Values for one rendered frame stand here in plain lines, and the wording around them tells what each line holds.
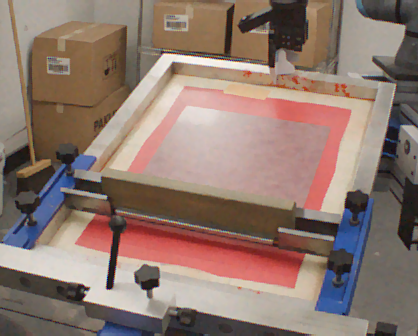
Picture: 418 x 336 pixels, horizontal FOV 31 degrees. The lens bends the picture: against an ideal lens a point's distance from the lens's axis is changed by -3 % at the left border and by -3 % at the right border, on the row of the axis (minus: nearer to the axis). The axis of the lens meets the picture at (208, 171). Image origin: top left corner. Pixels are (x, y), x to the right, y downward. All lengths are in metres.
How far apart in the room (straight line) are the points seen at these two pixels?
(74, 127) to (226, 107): 3.00
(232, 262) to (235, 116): 0.49
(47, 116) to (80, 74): 0.39
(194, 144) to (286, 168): 0.21
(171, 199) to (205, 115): 0.42
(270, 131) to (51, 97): 3.12
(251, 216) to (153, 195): 0.18
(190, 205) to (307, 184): 0.28
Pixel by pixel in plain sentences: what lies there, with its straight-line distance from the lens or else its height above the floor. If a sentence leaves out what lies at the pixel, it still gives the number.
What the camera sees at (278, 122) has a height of 1.19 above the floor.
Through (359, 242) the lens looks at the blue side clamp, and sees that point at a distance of 1.31.
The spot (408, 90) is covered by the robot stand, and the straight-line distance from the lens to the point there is 2.11.
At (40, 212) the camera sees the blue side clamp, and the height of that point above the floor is 1.11.
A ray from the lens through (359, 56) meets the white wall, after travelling 5.01.
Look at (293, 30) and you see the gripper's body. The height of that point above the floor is 1.39.
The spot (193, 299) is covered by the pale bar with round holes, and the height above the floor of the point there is 1.10.
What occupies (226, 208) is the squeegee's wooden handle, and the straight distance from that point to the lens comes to 1.33.
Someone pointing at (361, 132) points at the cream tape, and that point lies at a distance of 1.70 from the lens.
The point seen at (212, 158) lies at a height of 1.15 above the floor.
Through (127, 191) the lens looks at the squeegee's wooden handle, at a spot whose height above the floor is 1.16.
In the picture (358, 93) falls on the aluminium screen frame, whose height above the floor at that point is 1.25.
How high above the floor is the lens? 1.68
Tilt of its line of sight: 21 degrees down
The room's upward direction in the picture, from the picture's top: 3 degrees clockwise
